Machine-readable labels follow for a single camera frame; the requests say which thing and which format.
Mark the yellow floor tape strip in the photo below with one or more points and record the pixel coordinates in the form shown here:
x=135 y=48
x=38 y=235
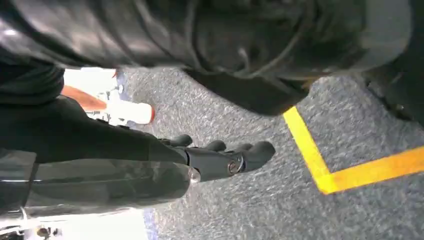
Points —
x=308 y=149
x=381 y=167

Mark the white car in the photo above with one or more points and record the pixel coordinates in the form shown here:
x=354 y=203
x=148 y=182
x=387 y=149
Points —
x=92 y=79

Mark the ribbed right robot arm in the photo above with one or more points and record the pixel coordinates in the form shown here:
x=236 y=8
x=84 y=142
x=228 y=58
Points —
x=30 y=82

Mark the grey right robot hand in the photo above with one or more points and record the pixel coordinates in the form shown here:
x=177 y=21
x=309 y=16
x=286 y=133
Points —
x=99 y=172

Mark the black robot leg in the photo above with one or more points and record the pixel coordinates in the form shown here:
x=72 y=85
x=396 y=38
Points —
x=215 y=43

